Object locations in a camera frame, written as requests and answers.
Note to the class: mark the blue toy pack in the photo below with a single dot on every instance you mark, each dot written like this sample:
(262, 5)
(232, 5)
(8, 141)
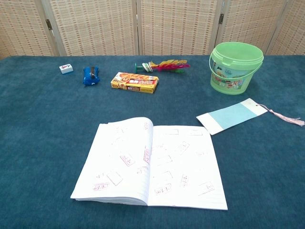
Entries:
(90, 77)

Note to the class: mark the yellow curry box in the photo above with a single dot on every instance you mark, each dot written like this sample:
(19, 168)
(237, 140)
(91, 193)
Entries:
(133, 83)

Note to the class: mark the woven folding screen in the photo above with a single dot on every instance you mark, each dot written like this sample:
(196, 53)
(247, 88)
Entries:
(95, 23)

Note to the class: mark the blue white bookmark pink tassel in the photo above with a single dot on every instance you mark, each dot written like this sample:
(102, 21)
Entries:
(228, 115)

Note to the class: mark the white notebook with red stamps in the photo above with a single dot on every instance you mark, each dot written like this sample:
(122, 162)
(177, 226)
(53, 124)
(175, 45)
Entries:
(186, 167)

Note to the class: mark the dark metal screen hinge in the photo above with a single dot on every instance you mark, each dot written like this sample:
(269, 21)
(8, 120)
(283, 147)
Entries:
(49, 24)
(221, 18)

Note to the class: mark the white mahjong tile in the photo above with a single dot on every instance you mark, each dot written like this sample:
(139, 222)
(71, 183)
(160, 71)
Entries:
(65, 68)

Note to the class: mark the green plastic bucket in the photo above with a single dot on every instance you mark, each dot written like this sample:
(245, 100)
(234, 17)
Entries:
(228, 81)

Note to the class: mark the dark blue table cloth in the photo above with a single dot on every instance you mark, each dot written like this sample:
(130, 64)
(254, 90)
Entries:
(47, 143)

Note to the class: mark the colourful feather shuttlecock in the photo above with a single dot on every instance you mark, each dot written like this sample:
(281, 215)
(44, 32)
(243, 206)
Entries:
(166, 65)

